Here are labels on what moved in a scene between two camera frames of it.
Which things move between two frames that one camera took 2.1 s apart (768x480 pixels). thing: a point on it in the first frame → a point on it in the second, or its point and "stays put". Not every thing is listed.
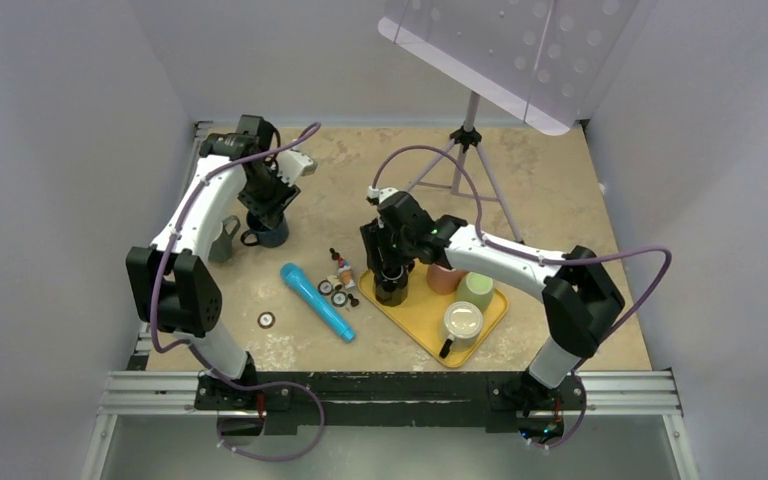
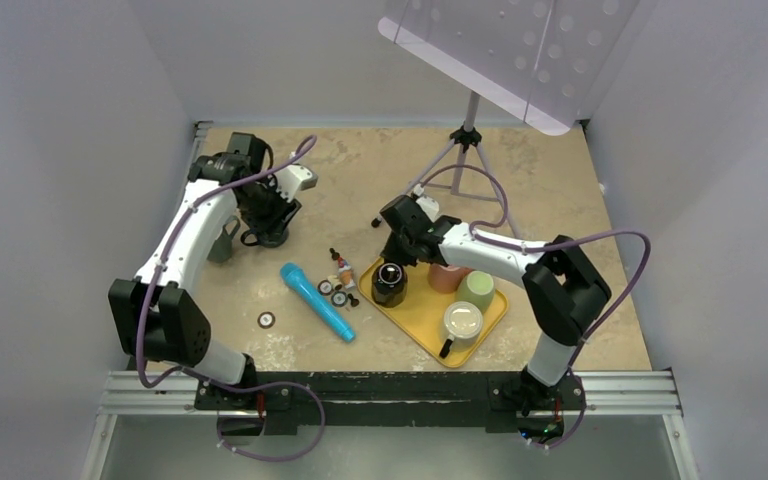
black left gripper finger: (284, 197) → (287, 213)
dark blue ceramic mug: (268, 238) stays put
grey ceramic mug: (221, 247) stays put
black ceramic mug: (391, 284) stays put
